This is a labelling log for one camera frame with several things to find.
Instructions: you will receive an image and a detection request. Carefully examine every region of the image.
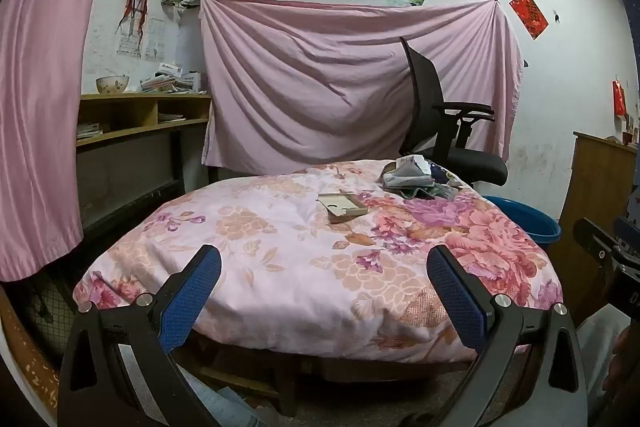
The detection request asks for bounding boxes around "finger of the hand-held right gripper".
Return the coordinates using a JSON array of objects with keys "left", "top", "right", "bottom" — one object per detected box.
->
[
  {"left": 614, "top": 216, "right": 640, "bottom": 253},
  {"left": 573, "top": 218, "right": 626, "bottom": 268}
]

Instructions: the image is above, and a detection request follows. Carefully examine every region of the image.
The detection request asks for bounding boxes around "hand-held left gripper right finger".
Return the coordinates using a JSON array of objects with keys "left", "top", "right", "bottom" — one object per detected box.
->
[{"left": 400, "top": 244, "right": 588, "bottom": 427}]

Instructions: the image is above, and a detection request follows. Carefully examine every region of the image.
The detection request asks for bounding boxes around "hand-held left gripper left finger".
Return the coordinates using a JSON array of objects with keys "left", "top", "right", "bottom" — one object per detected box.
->
[{"left": 59, "top": 244, "right": 222, "bottom": 427}]

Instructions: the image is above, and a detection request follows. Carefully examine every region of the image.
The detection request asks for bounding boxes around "blue plastic basin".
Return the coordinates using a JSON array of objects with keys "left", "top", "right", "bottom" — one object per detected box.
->
[{"left": 484, "top": 195, "right": 562, "bottom": 253}]

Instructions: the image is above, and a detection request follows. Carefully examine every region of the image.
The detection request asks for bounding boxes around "dark printed wrapper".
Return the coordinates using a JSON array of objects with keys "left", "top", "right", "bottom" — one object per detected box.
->
[{"left": 410, "top": 162, "right": 463, "bottom": 204}]

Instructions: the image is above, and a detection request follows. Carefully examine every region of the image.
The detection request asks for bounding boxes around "newspaper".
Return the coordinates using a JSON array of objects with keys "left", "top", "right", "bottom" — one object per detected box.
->
[{"left": 381, "top": 154, "right": 436, "bottom": 195}]

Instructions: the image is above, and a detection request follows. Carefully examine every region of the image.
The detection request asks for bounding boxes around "cardboard box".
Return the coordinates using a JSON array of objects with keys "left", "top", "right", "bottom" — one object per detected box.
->
[{"left": 317, "top": 192, "right": 368, "bottom": 224}]

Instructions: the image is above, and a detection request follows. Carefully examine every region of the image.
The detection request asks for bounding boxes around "person's right hand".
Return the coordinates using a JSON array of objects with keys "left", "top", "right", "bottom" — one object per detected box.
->
[{"left": 602, "top": 324, "right": 640, "bottom": 395}]

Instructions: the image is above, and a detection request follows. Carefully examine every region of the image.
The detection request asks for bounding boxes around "wooden cabinet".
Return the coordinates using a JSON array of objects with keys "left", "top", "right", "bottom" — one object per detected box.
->
[{"left": 560, "top": 132, "right": 640, "bottom": 323}]

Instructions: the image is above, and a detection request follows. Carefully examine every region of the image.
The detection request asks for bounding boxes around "person's right leg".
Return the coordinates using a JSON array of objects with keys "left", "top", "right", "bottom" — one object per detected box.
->
[{"left": 575, "top": 307, "right": 632, "bottom": 427}]

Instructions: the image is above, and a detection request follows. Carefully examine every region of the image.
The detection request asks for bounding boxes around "person's leg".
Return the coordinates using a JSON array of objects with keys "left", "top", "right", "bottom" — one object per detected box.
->
[
  {"left": 185, "top": 372, "right": 281, "bottom": 427},
  {"left": 575, "top": 307, "right": 632, "bottom": 427}
]

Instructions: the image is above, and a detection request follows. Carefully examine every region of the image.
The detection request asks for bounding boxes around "floral blanket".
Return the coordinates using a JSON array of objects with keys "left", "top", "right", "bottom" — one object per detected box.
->
[{"left": 72, "top": 159, "right": 565, "bottom": 364}]

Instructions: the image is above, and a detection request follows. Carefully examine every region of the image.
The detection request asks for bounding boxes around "person's left leg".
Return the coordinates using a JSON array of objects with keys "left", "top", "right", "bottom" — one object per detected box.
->
[{"left": 185, "top": 372, "right": 281, "bottom": 427}]

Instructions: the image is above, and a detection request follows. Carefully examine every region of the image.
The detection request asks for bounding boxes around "red hanging packet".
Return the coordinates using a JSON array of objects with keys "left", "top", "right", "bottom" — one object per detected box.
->
[{"left": 612, "top": 79, "right": 627, "bottom": 118}]

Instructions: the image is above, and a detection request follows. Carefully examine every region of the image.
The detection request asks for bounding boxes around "black office chair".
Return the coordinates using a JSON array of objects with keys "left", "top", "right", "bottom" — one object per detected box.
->
[{"left": 399, "top": 37, "right": 509, "bottom": 188}]

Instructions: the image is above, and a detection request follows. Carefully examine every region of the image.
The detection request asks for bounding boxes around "wooden desk with shelf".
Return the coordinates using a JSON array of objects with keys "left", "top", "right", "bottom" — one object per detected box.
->
[{"left": 75, "top": 92, "right": 213, "bottom": 228}]

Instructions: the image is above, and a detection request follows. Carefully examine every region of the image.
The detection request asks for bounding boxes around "brown printed board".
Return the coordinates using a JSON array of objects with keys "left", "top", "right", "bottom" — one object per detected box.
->
[{"left": 0, "top": 292, "right": 58, "bottom": 427}]

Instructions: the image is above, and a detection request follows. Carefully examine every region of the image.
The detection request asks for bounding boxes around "stack of books and papers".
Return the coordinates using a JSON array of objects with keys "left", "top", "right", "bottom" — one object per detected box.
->
[{"left": 140, "top": 63, "right": 207, "bottom": 95}]

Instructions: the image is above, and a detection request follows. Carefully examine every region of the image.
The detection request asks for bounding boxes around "floral ceramic bowl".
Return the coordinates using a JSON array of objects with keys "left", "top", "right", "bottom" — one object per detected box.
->
[{"left": 96, "top": 75, "right": 131, "bottom": 96}]

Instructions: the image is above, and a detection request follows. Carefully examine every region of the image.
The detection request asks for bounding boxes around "pink curtain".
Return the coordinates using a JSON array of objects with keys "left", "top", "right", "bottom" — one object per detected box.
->
[{"left": 0, "top": 0, "right": 133, "bottom": 283}]

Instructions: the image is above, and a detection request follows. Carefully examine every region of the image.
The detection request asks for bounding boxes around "pink hanging sheet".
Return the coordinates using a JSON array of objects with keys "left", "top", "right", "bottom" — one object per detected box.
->
[{"left": 199, "top": 0, "right": 525, "bottom": 175}]

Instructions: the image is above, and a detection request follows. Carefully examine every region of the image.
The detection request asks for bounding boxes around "wire mesh object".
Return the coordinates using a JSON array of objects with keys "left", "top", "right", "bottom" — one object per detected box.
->
[{"left": 25, "top": 277, "right": 76, "bottom": 358}]

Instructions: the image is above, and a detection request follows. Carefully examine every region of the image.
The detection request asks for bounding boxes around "red paper wall decoration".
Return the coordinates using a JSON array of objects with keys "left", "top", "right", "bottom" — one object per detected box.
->
[{"left": 509, "top": 0, "right": 549, "bottom": 41}]

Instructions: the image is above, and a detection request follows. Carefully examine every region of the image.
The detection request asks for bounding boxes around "white wall paper sheet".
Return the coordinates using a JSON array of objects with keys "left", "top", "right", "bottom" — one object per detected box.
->
[
  {"left": 146, "top": 18, "right": 166, "bottom": 61},
  {"left": 117, "top": 29, "right": 142, "bottom": 58}
]

